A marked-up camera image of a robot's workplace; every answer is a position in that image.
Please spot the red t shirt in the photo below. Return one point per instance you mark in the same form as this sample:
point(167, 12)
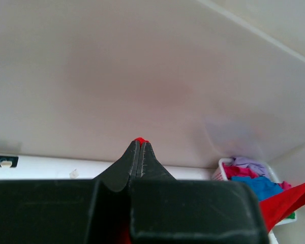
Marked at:
point(198, 211)

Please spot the pink t shirt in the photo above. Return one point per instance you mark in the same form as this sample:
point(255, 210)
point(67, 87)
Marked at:
point(235, 171)

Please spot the lavender t shirt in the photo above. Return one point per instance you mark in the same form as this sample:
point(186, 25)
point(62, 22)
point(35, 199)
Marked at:
point(251, 164)

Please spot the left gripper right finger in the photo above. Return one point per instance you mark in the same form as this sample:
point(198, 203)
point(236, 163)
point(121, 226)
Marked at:
point(146, 166)

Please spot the green t shirt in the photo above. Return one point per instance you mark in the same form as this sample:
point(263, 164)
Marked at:
point(292, 216)

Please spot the white plastic laundry basket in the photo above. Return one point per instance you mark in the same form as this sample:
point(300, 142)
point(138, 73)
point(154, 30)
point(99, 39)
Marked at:
point(220, 175)

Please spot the small dark label sticker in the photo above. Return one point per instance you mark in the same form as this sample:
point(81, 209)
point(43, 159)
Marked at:
point(8, 161)

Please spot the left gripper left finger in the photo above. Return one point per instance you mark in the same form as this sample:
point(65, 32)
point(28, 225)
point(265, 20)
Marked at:
point(117, 176)

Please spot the blue t shirt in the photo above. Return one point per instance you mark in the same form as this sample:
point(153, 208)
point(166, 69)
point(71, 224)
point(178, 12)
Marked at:
point(263, 187)

